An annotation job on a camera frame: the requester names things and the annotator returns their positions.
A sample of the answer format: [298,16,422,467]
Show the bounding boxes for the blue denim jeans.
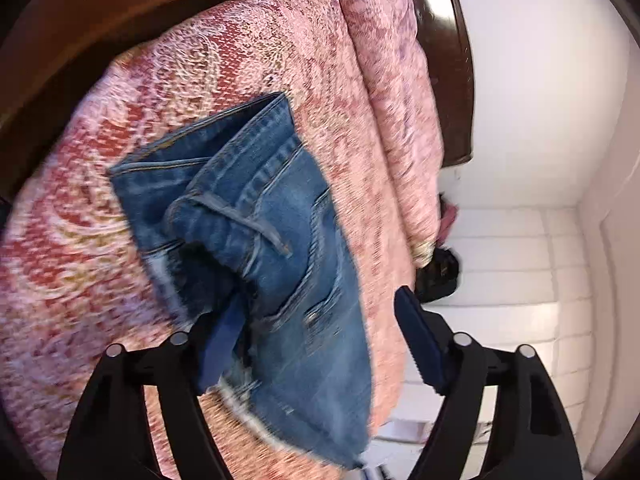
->
[108,93,372,469]

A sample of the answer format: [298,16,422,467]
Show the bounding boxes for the magenta clothing pile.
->
[436,194,459,246]

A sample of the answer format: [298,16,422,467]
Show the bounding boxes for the pink red patterned bedspread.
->
[1,0,416,479]

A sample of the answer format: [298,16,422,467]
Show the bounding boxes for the black bag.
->
[414,247,460,304]

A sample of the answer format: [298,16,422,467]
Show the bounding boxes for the dark wooden headboard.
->
[412,0,475,168]

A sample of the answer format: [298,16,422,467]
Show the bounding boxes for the pink folded quilt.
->
[340,0,442,269]

